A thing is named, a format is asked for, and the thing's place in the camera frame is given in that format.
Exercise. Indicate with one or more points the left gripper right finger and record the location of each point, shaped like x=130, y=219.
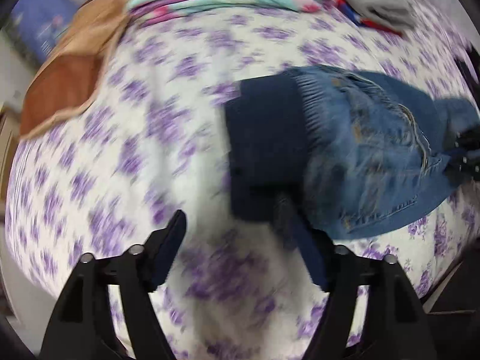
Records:
x=395, y=325

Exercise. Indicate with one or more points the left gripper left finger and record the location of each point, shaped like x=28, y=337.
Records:
x=81, y=325

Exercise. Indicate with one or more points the blue denim jeans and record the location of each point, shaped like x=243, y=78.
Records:
x=362, y=153

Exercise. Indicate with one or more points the purple floral bed sheet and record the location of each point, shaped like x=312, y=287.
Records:
x=153, y=142

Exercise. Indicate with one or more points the red blue folded garment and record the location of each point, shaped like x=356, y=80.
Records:
x=361, y=21

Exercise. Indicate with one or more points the blue wall poster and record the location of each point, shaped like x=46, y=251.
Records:
x=34, y=27

